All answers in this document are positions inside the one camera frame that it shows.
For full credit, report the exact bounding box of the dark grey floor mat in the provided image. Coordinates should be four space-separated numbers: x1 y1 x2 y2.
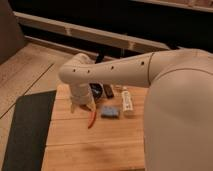
1 90 56 171

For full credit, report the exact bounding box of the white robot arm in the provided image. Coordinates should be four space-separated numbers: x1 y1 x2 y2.
59 49 213 171

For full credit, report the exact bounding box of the white tube bottle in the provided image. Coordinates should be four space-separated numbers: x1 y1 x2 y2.
121 87 133 115

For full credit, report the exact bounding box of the wooden table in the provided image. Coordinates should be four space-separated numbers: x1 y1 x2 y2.
41 84 147 171

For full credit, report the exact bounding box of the small clear glass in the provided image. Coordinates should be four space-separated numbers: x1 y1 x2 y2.
114 85 122 93

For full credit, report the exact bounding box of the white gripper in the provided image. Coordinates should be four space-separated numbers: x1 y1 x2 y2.
69 84 93 112

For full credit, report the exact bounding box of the black furniture leg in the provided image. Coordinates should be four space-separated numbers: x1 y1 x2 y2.
95 53 104 64

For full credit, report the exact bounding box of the red chili pepper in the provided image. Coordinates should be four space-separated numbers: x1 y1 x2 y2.
87 99 98 130

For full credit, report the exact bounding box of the dark ceramic bowl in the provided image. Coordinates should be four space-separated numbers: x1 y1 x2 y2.
90 84 103 99

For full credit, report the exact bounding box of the small dark brown box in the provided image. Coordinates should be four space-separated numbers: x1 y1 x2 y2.
103 84 114 98

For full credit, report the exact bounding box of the blue sponge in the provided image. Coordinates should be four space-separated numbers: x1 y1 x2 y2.
101 106 119 118

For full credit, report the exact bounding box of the white wooden shelf rail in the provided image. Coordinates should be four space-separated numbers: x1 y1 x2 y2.
14 12 169 53

